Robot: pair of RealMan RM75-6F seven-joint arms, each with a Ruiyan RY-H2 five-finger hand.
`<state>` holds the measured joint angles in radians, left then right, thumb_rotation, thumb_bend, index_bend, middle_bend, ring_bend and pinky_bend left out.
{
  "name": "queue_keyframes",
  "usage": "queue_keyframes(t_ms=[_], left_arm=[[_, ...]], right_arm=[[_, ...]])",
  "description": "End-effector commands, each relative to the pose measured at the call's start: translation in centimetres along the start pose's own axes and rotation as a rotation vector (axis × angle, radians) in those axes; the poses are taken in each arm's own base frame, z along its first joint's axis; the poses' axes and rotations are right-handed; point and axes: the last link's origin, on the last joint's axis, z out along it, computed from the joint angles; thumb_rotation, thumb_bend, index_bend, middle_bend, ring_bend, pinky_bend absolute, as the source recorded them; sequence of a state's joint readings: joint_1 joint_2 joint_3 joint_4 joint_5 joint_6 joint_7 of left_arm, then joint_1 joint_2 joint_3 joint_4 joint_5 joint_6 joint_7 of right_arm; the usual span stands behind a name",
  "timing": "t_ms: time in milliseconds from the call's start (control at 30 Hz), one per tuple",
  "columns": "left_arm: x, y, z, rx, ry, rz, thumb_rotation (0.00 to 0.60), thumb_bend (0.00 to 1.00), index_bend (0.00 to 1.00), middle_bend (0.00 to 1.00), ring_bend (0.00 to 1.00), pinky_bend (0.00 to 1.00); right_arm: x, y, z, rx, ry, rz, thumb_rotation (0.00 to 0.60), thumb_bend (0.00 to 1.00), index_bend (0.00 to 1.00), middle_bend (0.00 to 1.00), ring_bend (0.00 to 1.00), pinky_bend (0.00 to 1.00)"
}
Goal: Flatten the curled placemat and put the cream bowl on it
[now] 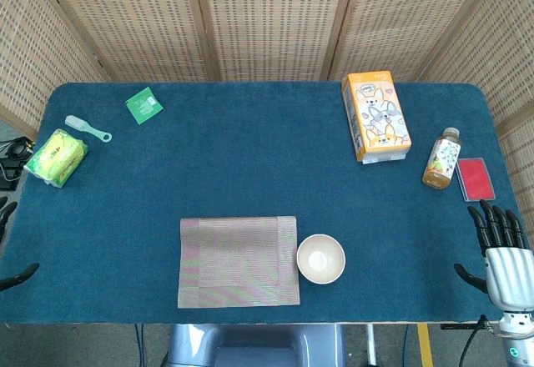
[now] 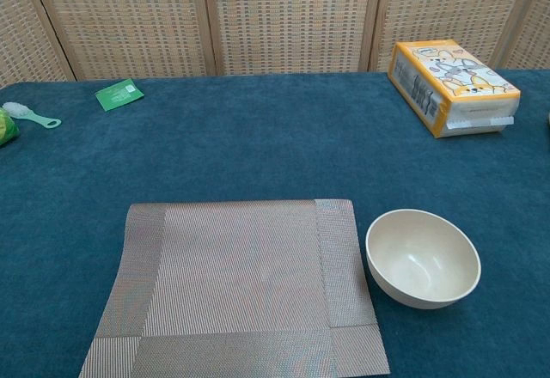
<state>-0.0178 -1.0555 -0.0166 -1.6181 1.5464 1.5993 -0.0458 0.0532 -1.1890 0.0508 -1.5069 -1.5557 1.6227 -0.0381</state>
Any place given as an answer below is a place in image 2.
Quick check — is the brown woven placemat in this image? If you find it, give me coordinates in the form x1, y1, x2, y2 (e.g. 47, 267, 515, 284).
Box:
78, 198, 391, 378

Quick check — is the cream white bowl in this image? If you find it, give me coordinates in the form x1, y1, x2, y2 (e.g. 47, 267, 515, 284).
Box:
365, 208, 482, 310

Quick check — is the woven rattan screen panel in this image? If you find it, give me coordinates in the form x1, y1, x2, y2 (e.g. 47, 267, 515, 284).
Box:
26, 0, 218, 82
200, 0, 385, 77
0, 0, 77, 89
492, 0, 550, 70
369, 0, 543, 73

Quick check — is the orange corgi print tissue box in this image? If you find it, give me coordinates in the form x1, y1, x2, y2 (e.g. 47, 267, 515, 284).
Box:
387, 38, 522, 139

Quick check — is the green yellow tissue pack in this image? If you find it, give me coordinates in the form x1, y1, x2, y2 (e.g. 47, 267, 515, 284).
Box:
0, 107, 21, 148

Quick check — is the mint green handled brush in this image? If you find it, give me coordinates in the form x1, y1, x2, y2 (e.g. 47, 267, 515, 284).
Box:
2, 101, 63, 131

